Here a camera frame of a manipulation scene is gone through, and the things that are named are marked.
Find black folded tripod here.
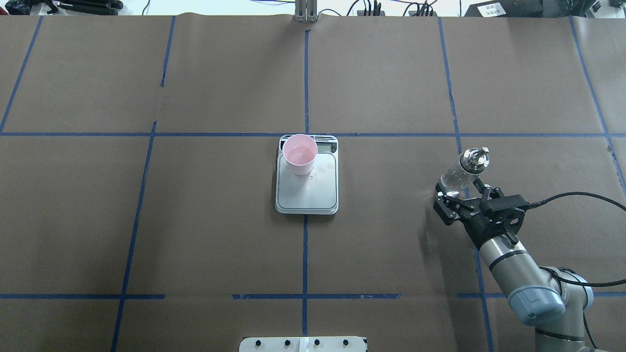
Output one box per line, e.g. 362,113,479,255
24,0,124,16

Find brown paper table cover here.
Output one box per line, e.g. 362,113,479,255
1,13,625,352

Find black box with label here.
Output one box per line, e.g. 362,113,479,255
463,0,543,18

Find white digital kitchen scale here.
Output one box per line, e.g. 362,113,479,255
275,134,339,215

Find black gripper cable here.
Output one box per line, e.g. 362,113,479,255
523,192,626,288

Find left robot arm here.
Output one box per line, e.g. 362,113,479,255
433,179,596,352

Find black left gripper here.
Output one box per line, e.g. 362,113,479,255
433,178,524,247

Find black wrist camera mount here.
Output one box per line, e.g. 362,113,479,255
479,188,530,214

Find aluminium frame post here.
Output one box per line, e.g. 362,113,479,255
293,0,319,23

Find pink cup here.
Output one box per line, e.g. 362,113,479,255
282,134,318,176

